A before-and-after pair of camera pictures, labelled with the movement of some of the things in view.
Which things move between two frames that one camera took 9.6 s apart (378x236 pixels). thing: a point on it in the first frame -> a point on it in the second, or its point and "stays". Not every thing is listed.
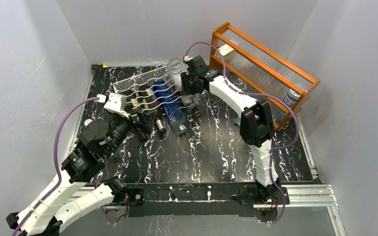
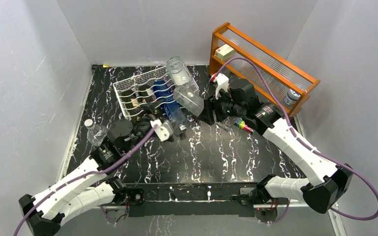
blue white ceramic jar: [292, 97] stays
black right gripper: [186, 89] -> [206, 115]
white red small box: [226, 50] stays
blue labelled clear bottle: [173, 114] stays
